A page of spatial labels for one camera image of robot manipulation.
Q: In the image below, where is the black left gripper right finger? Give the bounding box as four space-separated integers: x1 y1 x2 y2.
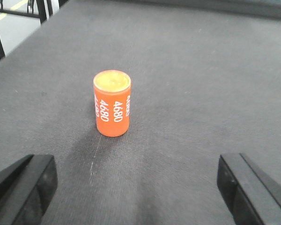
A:
217 153 281 225

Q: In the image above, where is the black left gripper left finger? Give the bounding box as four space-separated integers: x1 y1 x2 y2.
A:
0 154 58 225

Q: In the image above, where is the orange cylindrical capacitor 4680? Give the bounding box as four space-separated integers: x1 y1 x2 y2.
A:
93 70 132 137

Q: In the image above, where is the black metal frame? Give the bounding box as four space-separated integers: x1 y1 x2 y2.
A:
0 0 61 61

